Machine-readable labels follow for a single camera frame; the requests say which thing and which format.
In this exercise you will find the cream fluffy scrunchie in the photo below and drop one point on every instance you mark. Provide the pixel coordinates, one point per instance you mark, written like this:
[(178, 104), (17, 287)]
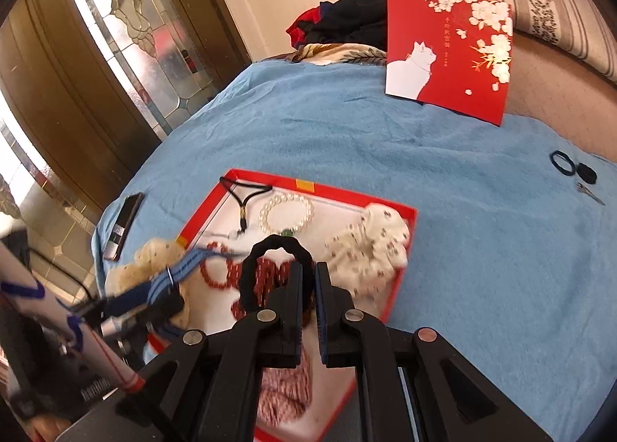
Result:
[(130, 273)]

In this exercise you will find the white printed scrunchie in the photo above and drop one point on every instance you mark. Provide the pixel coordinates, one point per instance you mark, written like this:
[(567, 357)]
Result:
[(376, 249)]

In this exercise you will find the black phone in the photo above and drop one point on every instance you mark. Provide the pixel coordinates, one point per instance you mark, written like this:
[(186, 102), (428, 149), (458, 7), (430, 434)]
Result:
[(123, 225)]

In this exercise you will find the red and white scrunchie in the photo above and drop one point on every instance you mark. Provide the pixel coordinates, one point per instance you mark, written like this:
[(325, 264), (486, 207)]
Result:
[(284, 389)]

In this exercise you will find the floral patterned cloth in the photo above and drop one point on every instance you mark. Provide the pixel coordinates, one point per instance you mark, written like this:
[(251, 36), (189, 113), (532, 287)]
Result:
[(337, 53)]

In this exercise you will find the pink sofa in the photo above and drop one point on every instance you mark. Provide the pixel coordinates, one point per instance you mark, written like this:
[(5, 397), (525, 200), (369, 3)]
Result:
[(554, 95)]

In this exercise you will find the blue towel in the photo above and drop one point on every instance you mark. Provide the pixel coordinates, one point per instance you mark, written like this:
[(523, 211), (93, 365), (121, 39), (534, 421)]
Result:
[(482, 254)]

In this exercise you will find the dark clothes pile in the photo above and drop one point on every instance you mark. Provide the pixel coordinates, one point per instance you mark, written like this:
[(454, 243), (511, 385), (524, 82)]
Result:
[(352, 18)]

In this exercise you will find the red shallow box tray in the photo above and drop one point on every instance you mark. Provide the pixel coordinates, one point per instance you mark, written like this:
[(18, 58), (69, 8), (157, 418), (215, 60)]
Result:
[(332, 215)]

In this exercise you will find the glass panel door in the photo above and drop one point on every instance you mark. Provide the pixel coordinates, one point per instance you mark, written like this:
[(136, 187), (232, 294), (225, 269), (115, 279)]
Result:
[(144, 37)]

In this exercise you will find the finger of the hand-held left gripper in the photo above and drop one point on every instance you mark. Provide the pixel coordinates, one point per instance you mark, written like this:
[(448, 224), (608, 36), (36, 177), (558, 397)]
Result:
[(130, 307)]

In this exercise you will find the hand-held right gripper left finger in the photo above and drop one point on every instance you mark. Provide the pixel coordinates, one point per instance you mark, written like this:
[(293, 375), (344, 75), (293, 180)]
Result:
[(298, 307)]

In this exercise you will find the red box lid with cat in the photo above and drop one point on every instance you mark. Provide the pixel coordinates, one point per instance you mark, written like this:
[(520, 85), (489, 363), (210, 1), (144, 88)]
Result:
[(448, 85)]

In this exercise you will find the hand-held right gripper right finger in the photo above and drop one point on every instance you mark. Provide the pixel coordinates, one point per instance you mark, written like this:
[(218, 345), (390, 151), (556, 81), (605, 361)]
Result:
[(320, 312)]

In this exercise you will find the small scissors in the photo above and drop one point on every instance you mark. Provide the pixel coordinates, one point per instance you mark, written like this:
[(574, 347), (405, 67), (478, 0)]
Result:
[(586, 173)]

